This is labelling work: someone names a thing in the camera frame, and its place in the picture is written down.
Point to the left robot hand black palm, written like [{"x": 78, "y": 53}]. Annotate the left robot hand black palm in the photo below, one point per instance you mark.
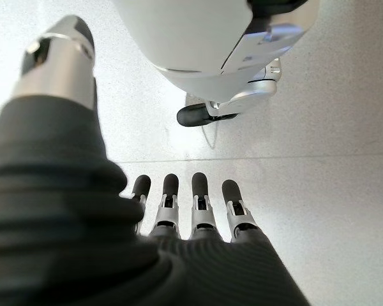
[{"x": 60, "y": 223}]

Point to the black robot foot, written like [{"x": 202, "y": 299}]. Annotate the black robot foot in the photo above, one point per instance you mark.
[{"x": 193, "y": 115}]

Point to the white robot body base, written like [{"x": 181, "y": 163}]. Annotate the white robot body base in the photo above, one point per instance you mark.
[{"x": 191, "y": 41}]

